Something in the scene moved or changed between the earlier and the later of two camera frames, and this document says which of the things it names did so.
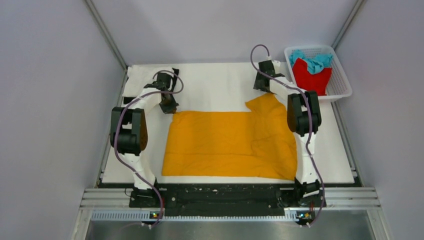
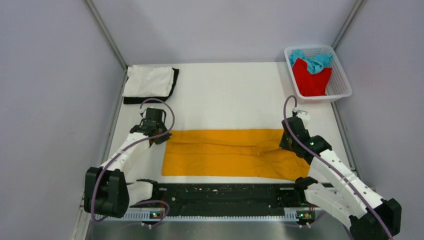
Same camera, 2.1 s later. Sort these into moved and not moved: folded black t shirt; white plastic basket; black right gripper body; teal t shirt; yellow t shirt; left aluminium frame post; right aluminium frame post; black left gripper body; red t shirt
Moved: black right gripper body; black left gripper body; yellow t shirt
Not moved: folded black t shirt; right aluminium frame post; teal t shirt; left aluminium frame post; red t shirt; white plastic basket
